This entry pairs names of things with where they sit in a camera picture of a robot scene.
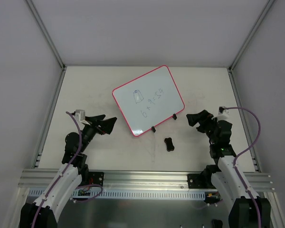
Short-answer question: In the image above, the black whiteboard eraser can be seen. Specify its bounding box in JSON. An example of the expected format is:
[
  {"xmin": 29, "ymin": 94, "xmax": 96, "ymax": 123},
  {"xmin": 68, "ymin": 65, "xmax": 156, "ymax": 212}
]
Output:
[{"xmin": 164, "ymin": 137, "xmax": 175, "ymax": 152}]

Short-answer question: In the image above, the pink framed whiteboard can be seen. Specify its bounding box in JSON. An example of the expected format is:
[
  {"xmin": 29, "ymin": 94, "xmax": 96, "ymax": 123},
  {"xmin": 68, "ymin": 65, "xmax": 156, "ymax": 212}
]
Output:
[{"xmin": 112, "ymin": 65, "xmax": 185, "ymax": 137}]

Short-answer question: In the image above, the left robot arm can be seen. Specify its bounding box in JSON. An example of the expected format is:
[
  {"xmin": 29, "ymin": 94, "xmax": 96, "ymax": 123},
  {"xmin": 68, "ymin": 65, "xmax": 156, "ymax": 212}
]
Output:
[{"xmin": 19, "ymin": 110, "xmax": 117, "ymax": 228}]

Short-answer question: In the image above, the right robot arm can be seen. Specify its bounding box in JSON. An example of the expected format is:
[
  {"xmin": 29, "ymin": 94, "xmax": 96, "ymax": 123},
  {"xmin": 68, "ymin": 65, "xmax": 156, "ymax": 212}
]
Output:
[{"xmin": 186, "ymin": 107, "xmax": 271, "ymax": 228}]

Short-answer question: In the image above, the black object bottom edge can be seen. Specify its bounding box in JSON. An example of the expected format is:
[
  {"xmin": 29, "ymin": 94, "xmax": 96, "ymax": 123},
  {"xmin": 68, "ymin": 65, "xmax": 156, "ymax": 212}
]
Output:
[{"xmin": 212, "ymin": 219, "xmax": 223, "ymax": 228}]

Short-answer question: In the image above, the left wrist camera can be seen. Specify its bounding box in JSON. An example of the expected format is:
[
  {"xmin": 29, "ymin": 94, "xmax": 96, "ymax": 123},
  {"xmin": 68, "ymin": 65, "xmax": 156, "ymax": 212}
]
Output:
[{"xmin": 74, "ymin": 109, "xmax": 88, "ymax": 124}]

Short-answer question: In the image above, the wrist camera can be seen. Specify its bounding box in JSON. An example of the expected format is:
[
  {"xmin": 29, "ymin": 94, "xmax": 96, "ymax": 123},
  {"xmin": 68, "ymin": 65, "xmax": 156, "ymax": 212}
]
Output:
[
  {"xmin": 212, "ymin": 106, "xmax": 230, "ymax": 121},
  {"xmin": 74, "ymin": 109, "xmax": 88, "ymax": 124}
]

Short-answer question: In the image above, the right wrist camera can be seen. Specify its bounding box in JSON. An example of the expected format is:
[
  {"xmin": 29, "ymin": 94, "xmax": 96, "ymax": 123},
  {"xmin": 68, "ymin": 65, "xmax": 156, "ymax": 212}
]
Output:
[{"xmin": 212, "ymin": 106, "xmax": 230, "ymax": 121}]

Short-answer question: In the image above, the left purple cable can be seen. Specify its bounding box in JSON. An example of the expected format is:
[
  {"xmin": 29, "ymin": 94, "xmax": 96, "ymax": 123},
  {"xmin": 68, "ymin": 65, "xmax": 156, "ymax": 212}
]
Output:
[{"xmin": 29, "ymin": 111, "xmax": 104, "ymax": 228}]

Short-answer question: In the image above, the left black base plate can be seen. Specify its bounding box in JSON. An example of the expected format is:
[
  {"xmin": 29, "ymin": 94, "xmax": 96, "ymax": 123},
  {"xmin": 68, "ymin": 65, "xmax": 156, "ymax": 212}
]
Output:
[{"xmin": 88, "ymin": 171, "xmax": 105, "ymax": 186}]

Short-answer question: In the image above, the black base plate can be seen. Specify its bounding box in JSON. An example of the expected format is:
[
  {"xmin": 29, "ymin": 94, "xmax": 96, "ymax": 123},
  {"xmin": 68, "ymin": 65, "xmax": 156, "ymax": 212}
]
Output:
[
  {"xmin": 187, "ymin": 173, "xmax": 211, "ymax": 189},
  {"xmin": 88, "ymin": 171, "xmax": 105, "ymax": 186}
]

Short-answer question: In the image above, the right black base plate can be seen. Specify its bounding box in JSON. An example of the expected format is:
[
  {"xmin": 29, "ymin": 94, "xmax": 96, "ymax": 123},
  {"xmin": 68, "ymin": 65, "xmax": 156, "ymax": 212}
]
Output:
[{"xmin": 187, "ymin": 173, "xmax": 211, "ymax": 189}]

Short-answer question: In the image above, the slotted cable duct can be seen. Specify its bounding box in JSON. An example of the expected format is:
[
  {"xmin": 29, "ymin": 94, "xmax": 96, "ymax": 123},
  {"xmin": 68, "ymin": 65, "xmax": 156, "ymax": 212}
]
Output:
[{"xmin": 28, "ymin": 188, "xmax": 206, "ymax": 201}]

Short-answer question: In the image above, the aluminium mounting rail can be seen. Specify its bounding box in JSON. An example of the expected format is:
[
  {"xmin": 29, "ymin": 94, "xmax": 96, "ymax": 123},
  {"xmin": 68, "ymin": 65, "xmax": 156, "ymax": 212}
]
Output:
[{"xmin": 18, "ymin": 168, "xmax": 276, "ymax": 192}]

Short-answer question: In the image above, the right frame post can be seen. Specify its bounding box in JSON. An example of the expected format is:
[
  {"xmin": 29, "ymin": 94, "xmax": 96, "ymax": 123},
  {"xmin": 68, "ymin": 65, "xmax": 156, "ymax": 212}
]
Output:
[{"xmin": 228, "ymin": 0, "xmax": 276, "ymax": 71}]

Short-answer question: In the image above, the frame post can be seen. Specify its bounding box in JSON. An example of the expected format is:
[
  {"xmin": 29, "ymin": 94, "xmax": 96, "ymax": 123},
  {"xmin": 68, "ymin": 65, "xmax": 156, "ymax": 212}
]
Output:
[
  {"xmin": 228, "ymin": 0, "xmax": 276, "ymax": 71},
  {"xmin": 24, "ymin": 0, "xmax": 66, "ymax": 70}
]

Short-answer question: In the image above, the left frame post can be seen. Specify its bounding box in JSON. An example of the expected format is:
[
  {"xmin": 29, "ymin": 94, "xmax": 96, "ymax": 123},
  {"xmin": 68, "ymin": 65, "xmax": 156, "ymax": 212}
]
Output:
[{"xmin": 24, "ymin": 0, "xmax": 66, "ymax": 70}]

